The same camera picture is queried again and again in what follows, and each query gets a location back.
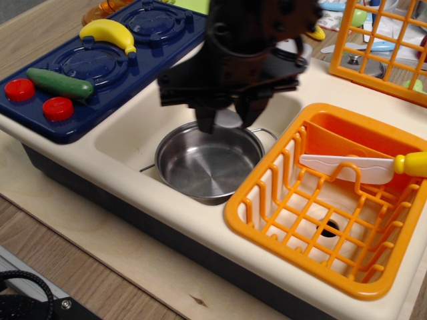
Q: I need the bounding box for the yellow toy banana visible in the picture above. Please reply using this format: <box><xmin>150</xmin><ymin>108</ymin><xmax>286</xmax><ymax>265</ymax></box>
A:
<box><xmin>79</xmin><ymin>19</ymin><xmax>137</xmax><ymax>55</ymax></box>

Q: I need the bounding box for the red stove knob right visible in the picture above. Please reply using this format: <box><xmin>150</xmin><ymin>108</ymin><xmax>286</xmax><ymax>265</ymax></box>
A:
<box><xmin>42</xmin><ymin>97</ymin><xmax>74</xmax><ymax>121</ymax></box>

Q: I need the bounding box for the green toy lettuce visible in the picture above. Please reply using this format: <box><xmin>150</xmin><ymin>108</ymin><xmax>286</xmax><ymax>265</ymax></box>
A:
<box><xmin>402</xmin><ymin>79</ymin><xmax>426</xmax><ymax>94</ymax></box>

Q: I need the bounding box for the orange plastic dish rack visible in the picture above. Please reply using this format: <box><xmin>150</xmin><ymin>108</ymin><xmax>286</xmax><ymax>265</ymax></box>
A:
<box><xmin>224</xmin><ymin>103</ymin><xmax>426</xmax><ymax>300</ymax></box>

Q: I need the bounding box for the orange transparent toy dish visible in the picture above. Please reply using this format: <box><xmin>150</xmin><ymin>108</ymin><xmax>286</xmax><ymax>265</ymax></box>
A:
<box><xmin>81</xmin><ymin>0</ymin><xmax>133</xmax><ymax>26</ymax></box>

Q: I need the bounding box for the black braided cable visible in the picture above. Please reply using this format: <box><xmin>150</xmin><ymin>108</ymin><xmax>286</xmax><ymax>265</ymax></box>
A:
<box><xmin>0</xmin><ymin>270</ymin><xmax>53</xmax><ymax>320</ymax></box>

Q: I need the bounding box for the orange wire grid basket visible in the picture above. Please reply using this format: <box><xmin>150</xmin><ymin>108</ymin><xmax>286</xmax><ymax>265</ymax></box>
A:
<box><xmin>330</xmin><ymin>1</ymin><xmax>426</xmax><ymax>107</ymax></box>

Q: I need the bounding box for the black metal bracket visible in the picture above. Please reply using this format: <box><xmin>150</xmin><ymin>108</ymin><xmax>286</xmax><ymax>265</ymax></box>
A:
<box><xmin>46</xmin><ymin>295</ymin><xmax>101</xmax><ymax>320</ymax></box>

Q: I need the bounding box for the yellow toy corn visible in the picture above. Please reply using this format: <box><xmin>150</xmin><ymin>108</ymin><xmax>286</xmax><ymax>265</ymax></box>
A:
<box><xmin>306</xmin><ymin>25</ymin><xmax>326</xmax><ymax>41</ymax></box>

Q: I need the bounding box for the toy knife yellow handle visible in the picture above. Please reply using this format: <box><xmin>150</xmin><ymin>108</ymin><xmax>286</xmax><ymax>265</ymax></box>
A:
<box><xmin>299</xmin><ymin>151</ymin><xmax>426</xmax><ymax>185</ymax></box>

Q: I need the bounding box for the red stove knob left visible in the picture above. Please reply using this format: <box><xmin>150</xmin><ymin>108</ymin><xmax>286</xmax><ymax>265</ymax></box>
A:
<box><xmin>5</xmin><ymin>79</ymin><xmax>35</xmax><ymax>102</ymax></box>

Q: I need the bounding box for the green toy cucumber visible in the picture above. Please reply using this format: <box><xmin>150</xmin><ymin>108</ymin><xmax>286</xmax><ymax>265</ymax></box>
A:
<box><xmin>26</xmin><ymin>68</ymin><xmax>95</xmax><ymax>100</ymax></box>

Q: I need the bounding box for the steel pot lid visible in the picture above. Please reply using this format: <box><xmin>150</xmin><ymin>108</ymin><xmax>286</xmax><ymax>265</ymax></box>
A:
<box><xmin>332</xmin><ymin>47</ymin><xmax>386</xmax><ymax>79</ymax></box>

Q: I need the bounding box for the cream toy sink unit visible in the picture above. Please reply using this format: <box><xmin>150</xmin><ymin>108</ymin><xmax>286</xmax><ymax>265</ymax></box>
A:
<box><xmin>0</xmin><ymin>26</ymin><xmax>427</xmax><ymax>320</ymax></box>

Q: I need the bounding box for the white and blue toy spoon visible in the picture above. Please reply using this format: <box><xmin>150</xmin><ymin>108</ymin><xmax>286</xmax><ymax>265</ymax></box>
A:
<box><xmin>214</xmin><ymin>109</ymin><xmax>243</xmax><ymax>129</ymax></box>

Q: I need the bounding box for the blue toy utensil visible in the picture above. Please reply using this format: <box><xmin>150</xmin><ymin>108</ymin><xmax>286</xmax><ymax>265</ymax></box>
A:
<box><xmin>345</xmin><ymin>41</ymin><xmax>395</xmax><ymax>52</ymax></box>

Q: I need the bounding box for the red stove knob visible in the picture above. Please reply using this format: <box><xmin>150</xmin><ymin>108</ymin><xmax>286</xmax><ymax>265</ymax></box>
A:
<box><xmin>5</xmin><ymin>79</ymin><xmax>35</xmax><ymax>102</ymax></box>
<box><xmin>42</xmin><ymin>97</ymin><xmax>74</xmax><ymax>121</ymax></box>

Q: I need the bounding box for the grey toy faucet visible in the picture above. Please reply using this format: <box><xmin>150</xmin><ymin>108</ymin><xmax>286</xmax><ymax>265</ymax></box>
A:
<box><xmin>274</xmin><ymin>39</ymin><xmax>313</xmax><ymax>65</ymax></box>

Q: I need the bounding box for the stainless steel pan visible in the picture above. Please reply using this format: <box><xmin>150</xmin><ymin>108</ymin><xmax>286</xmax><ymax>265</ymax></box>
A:
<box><xmin>139</xmin><ymin>122</ymin><xmax>277</xmax><ymax>205</ymax></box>

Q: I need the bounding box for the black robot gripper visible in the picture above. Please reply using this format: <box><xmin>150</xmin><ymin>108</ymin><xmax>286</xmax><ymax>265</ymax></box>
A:
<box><xmin>157</xmin><ymin>1</ymin><xmax>322</xmax><ymax>134</ymax></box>

